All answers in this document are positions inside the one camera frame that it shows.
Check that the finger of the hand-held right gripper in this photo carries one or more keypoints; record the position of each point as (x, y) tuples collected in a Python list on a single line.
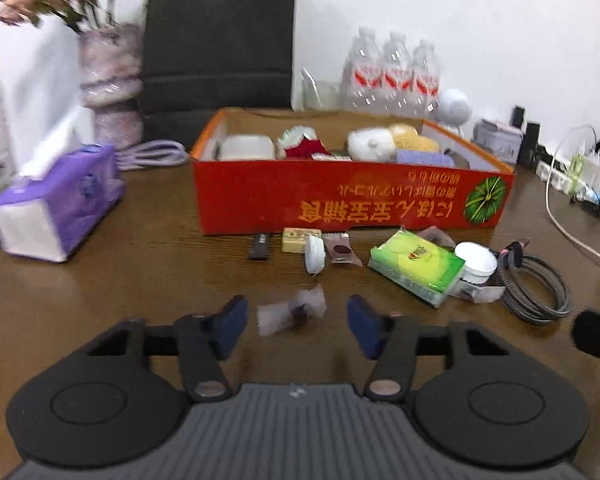
[(597, 335)]

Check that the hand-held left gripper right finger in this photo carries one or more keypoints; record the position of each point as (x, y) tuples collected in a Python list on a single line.
[(364, 327)]

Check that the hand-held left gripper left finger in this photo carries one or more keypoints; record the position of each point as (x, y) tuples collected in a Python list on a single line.
[(232, 327)]

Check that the clear candy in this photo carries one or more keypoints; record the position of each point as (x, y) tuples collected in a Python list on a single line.
[(290, 312)]

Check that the brown candy packet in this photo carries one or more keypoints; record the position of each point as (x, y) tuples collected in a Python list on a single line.
[(342, 251)]

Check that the green tissue pack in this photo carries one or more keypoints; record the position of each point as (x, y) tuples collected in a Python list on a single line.
[(415, 265)]

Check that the small black stick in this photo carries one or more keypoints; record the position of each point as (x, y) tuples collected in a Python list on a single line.
[(260, 246)]

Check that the white round lid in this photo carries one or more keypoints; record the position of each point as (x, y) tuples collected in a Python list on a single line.
[(315, 255)]

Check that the yellow soap bar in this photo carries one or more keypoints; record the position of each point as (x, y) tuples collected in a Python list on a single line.
[(300, 240)]

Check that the pink wrapper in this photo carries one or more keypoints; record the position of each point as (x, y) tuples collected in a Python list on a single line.
[(437, 237)]

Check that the white plastic cup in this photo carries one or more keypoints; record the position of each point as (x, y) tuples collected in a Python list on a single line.
[(475, 262)]

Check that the red cardboard box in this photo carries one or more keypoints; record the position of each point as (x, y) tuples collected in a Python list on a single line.
[(280, 195)]

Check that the purple cloth pouch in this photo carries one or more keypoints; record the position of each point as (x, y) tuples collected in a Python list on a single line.
[(422, 158)]

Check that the translucent cotton swab box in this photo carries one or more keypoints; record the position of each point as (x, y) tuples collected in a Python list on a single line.
[(245, 147)]

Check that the yellow white knitted plush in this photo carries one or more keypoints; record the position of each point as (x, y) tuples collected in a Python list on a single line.
[(375, 144)]

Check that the red fabric rose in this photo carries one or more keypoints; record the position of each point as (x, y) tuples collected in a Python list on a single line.
[(305, 149)]

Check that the green spray bottle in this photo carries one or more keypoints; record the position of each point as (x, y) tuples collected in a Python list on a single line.
[(577, 172)]

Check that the white charger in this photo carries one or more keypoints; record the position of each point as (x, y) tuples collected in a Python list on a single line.
[(594, 167)]

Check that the black rectangular device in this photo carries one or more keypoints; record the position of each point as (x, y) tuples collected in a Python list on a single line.
[(529, 145)]

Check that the grey tin box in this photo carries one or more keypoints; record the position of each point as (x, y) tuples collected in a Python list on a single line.
[(497, 142)]

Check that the small black box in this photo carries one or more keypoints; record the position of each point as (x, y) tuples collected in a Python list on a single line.
[(518, 116)]

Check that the purple tissue pack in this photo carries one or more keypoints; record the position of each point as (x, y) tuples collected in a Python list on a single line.
[(65, 205)]

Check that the white round robot figure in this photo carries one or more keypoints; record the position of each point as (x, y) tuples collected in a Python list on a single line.
[(455, 107)]

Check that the clear glass cup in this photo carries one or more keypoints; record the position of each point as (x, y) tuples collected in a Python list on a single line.
[(322, 92)]

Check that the black paper bag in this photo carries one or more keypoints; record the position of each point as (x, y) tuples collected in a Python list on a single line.
[(220, 40)]

